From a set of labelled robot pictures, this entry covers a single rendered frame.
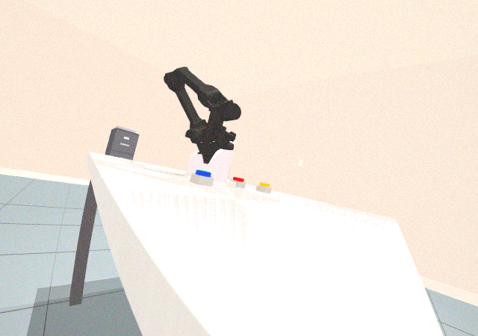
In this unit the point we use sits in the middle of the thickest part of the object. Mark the red button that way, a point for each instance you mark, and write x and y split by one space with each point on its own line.
239 182

